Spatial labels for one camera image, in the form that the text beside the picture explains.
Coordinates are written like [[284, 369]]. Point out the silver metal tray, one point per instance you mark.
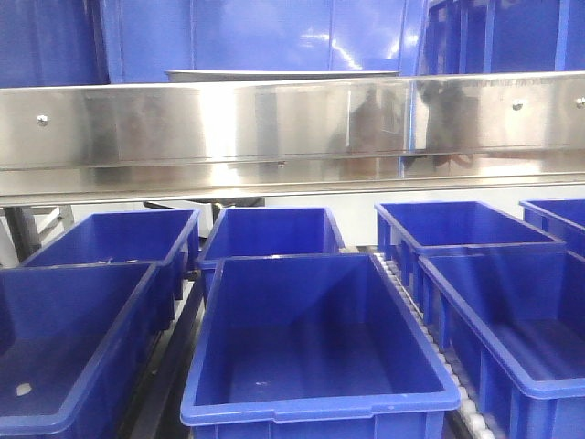
[[192, 76]]

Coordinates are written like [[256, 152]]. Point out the blue bin rear centre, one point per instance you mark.
[[258, 232]]

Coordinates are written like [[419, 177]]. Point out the blue bin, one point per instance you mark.
[[409, 230], [258, 232], [165, 238], [515, 324], [562, 218], [73, 340], [313, 347]]

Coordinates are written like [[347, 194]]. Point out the blue bin rear left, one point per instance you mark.
[[165, 238]]

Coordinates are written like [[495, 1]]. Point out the blue bin front centre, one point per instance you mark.
[[313, 347]]

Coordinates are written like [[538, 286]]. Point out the blue bin rear right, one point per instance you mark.
[[409, 230]]

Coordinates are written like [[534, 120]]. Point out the large blue crate centre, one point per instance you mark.
[[144, 40]]

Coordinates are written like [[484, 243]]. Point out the blue bin front right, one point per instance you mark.
[[515, 324]]

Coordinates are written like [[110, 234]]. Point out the blue crate upper right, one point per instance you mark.
[[468, 37]]

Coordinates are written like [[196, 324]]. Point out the blue bin front left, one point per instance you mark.
[[73, 340]]

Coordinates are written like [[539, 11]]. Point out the blue bin far right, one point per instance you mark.
[[562, 218]]

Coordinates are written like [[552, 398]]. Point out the blue crate upper left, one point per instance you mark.
[[52, 43]]

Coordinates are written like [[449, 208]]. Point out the stainless steel shelf rail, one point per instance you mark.
[[87, 144]]

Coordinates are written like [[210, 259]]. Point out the metal table frame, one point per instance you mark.
[[23, 230]]

